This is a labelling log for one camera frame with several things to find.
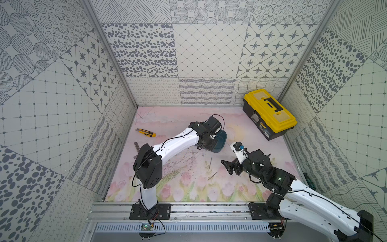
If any teal plastic storage box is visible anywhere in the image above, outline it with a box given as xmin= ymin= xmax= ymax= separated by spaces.
xmin=196 ymin=130 xmax=227 ymax=153

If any yellow black toolbox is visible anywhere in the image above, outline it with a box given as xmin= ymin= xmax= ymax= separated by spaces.
xmin=243 ymin=89 xmax=297 ymax=141

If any yellow utility knife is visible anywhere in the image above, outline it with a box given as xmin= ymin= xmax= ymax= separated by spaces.
xmin=136 ymin=128 xmax=156 ymax=138

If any grey metal angle tool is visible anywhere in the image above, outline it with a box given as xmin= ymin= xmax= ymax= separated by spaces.
xmin=134 ymin=142 xmax=140 ymax=153

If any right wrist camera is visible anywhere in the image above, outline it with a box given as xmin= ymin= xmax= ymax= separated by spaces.
xmin=230 ymin=142 xmax=248 ymax=164

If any pink floral table mat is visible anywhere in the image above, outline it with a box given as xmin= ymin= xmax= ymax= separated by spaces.
xmin=105 ymin=107 xmax=303 ymax=202

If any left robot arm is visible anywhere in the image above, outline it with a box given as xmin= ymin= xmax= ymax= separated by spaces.
xmin=133 ymin=114 xmax=227 ymax=212

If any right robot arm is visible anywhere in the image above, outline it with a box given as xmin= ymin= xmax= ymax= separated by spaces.
xmin=221 ymin=146 xmax=375 ymax=242

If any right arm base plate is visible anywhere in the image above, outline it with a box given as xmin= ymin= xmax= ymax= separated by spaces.
xmin=248 ymin=202 xmax=288 ymax=220

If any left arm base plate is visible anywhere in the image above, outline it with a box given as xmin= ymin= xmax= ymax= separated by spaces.
xmin=130 ymin=202 xmax=171 ymax=220

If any aluminium mounting rail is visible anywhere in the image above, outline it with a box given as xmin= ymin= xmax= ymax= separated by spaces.
xmin=86 ymin=201 xmax=333 ymax=224

